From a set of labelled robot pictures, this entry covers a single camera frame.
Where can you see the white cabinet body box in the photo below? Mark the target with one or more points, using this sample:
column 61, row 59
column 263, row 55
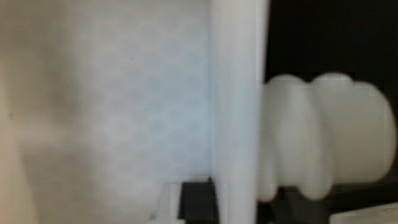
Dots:
column 130, row 82

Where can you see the white cabinet door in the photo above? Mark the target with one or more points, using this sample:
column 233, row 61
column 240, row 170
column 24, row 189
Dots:
column 329, row 135

